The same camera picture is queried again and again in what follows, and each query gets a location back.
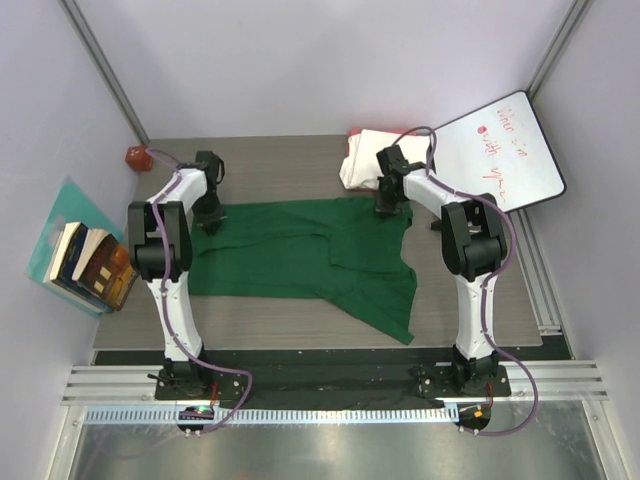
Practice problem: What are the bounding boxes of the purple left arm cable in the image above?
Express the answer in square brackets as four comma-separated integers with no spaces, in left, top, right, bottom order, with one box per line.
[147,148,254,434]

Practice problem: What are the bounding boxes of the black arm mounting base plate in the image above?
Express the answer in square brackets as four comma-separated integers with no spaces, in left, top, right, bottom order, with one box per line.
[95,348,511,410]

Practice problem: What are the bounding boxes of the folded white t shirt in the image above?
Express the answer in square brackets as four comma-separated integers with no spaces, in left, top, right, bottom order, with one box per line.
[339,129,430,191]

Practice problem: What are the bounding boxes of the red cube block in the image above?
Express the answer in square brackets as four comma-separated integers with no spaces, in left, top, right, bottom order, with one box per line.
[125,146,153,172]

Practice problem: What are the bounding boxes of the green t shirt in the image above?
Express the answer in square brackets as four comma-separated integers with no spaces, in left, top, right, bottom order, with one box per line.
[188,196,417,345]

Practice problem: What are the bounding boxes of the white dry-erase board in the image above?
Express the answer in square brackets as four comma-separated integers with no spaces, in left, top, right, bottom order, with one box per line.
[434,91,566,212]

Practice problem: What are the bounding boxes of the white slotted cable duct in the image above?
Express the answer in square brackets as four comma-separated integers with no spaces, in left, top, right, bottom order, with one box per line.
[84,404,459,426]

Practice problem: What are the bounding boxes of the teal plastic folder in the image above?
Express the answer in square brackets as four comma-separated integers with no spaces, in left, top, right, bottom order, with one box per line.
[27,178,123,317]

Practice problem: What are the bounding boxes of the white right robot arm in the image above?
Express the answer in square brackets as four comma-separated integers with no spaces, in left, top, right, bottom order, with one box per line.
[376,144,508,396]

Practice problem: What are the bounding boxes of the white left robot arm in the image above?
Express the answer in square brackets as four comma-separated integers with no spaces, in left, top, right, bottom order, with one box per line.
[127,151,226,400]

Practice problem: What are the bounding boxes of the stack of books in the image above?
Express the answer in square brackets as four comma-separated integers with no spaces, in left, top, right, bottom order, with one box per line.
[43,222,138,314]

